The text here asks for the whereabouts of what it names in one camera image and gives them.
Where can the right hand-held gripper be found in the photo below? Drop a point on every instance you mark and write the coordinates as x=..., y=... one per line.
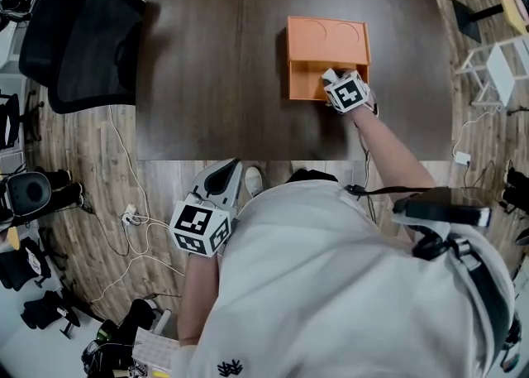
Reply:
x=349, y=93

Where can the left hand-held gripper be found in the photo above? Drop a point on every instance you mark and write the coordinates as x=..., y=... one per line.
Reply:
x=198, y=227

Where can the orange drawer box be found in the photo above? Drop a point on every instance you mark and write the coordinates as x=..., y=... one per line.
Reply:
x=326, y=41

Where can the person's right forearm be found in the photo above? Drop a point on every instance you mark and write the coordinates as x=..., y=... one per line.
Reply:
x=392, y=153

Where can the person's left forearm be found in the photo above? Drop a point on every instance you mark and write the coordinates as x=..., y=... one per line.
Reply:
x=200, y=298

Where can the person's white shoe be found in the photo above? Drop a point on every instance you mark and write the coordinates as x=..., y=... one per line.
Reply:
x=253, y=180

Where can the person's black trouser leg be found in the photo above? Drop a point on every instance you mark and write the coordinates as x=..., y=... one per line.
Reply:
x=310, y=176

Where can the white power strip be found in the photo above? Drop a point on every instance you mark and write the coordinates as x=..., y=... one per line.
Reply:
x=130, y=215

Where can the person's white shirt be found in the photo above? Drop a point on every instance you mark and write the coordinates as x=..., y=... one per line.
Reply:
x=322, y=285

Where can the black smartphone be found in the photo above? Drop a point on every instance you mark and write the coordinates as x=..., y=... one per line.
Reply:
x=446, y=207

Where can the white paper sheet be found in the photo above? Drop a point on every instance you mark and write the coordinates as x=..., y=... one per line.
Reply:
x=155, y=347

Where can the grey backed office chair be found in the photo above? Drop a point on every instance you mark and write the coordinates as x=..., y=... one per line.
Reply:
x=27, y=194

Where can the black mesh office chair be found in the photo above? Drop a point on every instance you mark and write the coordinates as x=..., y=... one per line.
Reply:
x=91, y=37

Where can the black cloth bundle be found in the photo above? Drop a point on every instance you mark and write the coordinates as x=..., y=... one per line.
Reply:
x=45, y=310
x=20, y=264

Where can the black swivel chair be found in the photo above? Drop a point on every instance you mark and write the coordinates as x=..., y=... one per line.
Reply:
x=10, y=120

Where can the black chest harness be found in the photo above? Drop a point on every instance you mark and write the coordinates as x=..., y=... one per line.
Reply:
x=492, y=285

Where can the white frame chair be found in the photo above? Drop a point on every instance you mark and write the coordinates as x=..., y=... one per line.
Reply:
x=502, y=68

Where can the yellow top pedestal table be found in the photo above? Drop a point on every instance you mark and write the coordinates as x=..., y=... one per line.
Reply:
x=510, y=0

